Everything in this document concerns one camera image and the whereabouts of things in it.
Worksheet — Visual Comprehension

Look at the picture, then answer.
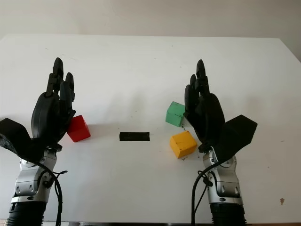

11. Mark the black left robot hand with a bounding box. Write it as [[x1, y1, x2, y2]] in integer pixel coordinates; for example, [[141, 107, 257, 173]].
[[31, 57, 77, 148]]

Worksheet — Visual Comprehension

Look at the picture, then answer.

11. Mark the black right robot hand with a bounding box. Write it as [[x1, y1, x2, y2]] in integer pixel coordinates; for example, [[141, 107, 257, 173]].
[[184, 59, 226, 153]]

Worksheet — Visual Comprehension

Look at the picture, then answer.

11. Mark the green wooden block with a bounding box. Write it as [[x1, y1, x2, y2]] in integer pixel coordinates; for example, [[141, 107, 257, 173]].
[[165, 101, 187, 128]]

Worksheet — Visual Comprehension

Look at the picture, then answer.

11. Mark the red wooden block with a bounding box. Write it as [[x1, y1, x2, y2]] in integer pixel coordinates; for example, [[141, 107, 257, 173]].
[[67, 114, 91, 143]]

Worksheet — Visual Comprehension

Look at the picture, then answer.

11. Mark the yellow wooden block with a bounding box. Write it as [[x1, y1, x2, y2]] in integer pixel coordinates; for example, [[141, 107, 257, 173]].
[[169, 131, 198, 159]]

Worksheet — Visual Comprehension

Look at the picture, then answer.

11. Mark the black tape mark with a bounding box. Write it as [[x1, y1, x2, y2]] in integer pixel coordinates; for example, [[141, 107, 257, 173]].
[[119, 131, 151, 142]]

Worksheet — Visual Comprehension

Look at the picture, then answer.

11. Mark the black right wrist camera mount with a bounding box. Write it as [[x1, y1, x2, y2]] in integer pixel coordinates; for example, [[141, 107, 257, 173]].
[[213, 114, 258, 163]]

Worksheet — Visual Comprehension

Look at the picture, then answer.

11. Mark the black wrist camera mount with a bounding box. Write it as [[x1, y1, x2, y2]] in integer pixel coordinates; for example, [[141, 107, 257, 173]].
[[0, 117, 45, 163], [213, 114, 258, 163]]

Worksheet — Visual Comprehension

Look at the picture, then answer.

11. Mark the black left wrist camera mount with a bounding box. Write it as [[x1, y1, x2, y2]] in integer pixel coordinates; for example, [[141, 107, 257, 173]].
[[0, 117, 45, 163]]

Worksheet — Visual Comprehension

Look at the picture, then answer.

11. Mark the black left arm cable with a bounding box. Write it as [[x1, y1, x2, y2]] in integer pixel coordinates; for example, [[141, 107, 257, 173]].
[[35, 161, 68, 226]]

